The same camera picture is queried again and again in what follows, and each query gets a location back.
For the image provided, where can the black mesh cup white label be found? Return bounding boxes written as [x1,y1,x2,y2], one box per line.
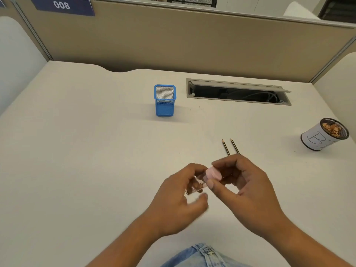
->
[300,117,350,151]

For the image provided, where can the white cable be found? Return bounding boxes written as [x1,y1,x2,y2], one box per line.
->
[242,91,278,103]

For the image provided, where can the grey partition post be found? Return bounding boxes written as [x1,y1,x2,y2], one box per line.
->
[11,0,54,62]
[309,37,356,84]

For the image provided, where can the person's right hand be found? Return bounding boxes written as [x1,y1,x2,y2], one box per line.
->
[207,153,287,240]

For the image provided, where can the person's left hand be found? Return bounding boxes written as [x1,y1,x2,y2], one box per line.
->
[142,163,210,238]

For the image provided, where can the white rounded background divider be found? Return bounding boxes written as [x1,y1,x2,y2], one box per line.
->
[283,1,322,20]

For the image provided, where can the light blue jeans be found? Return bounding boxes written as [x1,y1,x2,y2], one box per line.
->
[160,243,251,267]

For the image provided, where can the grey desk cable tray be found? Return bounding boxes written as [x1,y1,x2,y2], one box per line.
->
[185,78,293,106]

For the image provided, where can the white side divider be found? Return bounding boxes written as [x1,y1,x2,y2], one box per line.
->
[313,51,356,131]
[0,16,48,117]

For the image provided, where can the blue mesh pen holder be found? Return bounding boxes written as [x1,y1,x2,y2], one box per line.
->
[154,84,177,118]

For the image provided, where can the pink clear pencil sharpener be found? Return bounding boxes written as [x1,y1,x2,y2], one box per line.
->
[185,166,223,197]

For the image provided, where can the wide beige partition panel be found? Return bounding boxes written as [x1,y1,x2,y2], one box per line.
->
[16,0,356,84]

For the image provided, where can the black mesh office chair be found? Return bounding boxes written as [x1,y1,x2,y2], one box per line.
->
[167,0,217,8]
[318,0,356,24]

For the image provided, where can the narrow beige partition panel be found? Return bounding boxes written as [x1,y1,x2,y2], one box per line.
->
[0,5,53,62]

